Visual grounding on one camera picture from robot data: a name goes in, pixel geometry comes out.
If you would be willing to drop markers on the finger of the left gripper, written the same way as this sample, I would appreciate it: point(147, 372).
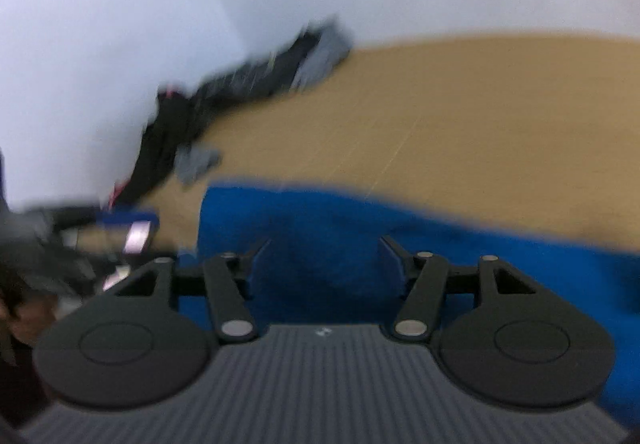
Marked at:
point(121, 218)

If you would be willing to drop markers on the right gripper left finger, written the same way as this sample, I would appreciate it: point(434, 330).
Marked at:
point(227, 281)

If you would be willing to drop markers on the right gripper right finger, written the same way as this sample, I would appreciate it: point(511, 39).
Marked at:
point(425, 277)

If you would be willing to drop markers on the blue jacket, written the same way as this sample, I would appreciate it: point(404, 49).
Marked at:
point(330, 258)

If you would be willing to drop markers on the person left hand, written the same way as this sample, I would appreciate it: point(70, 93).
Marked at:
point(31, 318)

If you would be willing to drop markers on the white smartphone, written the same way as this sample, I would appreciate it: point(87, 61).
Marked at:
point(137, 237)

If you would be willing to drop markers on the small grey cloth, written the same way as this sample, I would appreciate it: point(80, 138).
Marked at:
point(193, 162)

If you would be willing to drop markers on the black garment pink trim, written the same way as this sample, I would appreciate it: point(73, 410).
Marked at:
point(177, 124)

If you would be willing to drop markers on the black patterned shirt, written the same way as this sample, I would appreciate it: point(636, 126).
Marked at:
point(256, 79)

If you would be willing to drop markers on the grey t-shirt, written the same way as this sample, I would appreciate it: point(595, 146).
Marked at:
point(333, 47)

